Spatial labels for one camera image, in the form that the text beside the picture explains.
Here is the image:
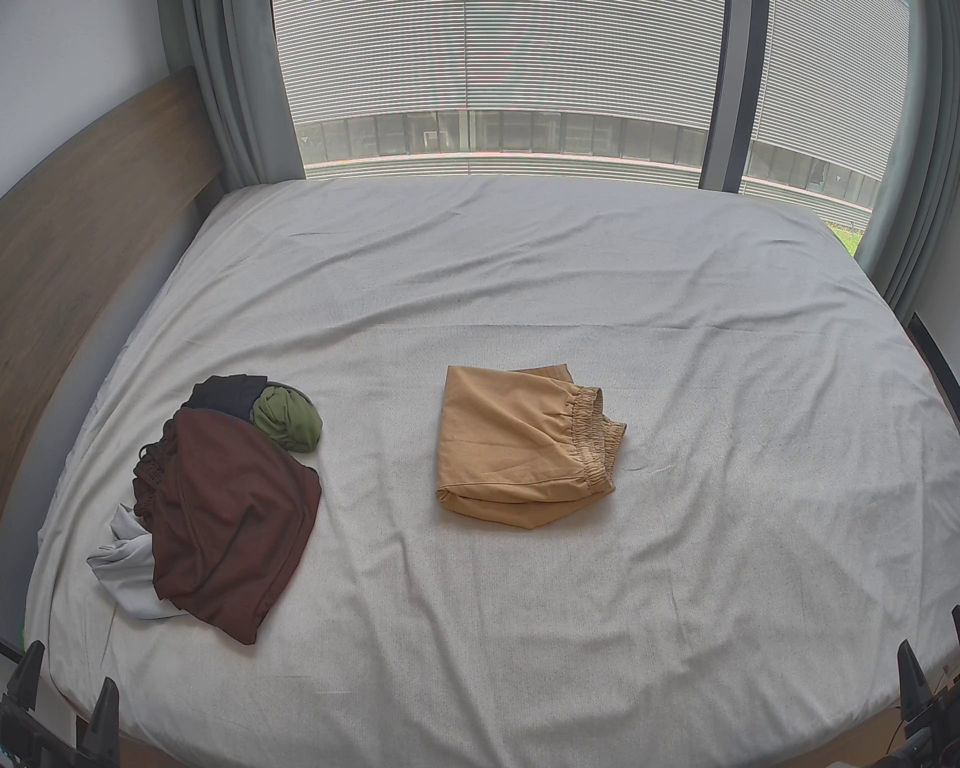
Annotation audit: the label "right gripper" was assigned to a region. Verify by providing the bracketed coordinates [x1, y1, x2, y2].
[896, 602, 960, 768]

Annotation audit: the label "window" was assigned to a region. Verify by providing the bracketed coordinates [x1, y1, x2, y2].
[271, 0, 912, 226]

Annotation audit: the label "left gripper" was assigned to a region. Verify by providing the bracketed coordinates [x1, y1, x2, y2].
[0, 639, 123, 768]

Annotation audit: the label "pale grey garment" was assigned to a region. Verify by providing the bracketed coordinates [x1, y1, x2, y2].
[86, 502, 189, 622]

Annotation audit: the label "brown shorts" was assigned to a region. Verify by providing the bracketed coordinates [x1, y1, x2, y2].
[133, 408, 324, 648]

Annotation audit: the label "bed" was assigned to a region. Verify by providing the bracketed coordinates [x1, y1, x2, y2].
[0, 67, 960, 768]

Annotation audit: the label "black garment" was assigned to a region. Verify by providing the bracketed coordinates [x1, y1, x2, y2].
[182, 373, 271, 426]

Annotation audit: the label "tan shorts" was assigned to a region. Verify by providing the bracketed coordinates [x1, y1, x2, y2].
[435, 363, 628, 532]

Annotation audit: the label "blue-green curtain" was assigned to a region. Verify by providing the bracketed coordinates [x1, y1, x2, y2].
[855, 0, 960, 325]
[157, 0, 307, 192]

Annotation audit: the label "green garment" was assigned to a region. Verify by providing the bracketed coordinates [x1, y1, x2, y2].
[251, 382, 325, 455]

